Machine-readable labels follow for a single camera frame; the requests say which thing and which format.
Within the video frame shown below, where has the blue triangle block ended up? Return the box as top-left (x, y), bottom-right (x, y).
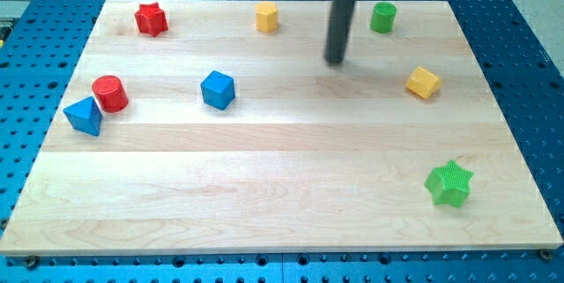
top-left (63, 96), bottom-right (103, 137)

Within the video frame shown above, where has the yellow pentagon block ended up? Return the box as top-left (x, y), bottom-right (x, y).
top-left (405, 66), bottom-right (443, 100)

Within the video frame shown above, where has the red star block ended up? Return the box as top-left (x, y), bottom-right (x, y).
top-left (134, 3), bottom-right (168, 37)

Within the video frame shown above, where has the left board clamp screw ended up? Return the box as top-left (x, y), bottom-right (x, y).
top-left (24, 256), bottom-right (40, 270)

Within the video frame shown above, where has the yellow hexagon block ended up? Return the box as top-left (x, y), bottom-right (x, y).
top-left (255, 1), bottom-right (278, 33)

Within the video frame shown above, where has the wooden board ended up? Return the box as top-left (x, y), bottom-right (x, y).
top-left (1, 0), bottom-right (562, 256)

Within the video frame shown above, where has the right board clamp screw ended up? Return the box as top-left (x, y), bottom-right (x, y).
top-left (538, 249), bottom-right (553, 262)

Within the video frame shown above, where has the blue cube block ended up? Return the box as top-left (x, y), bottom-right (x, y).
top-left (200, 71), bottom-right (235, 110)

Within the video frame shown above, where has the red cylinder block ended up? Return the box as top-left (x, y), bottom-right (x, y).
top-left (92, 75), bottom-right (129, 113)

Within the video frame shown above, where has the board clamp screw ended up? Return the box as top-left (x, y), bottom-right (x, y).
top-left (538, 249), bottom-right (553, 262)
top-left (24, 256), bottom-right (40, 270)

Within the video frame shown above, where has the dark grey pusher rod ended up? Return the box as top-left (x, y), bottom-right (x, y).
top-left (324, 0), bottom-right (357, 64)

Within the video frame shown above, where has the green star block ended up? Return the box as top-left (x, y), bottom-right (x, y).
top-left (424, 160), bottom-right (474, 208)

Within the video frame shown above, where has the green cylinder block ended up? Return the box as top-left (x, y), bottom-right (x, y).
top-left (369, 2), bottom-right (397, 34)

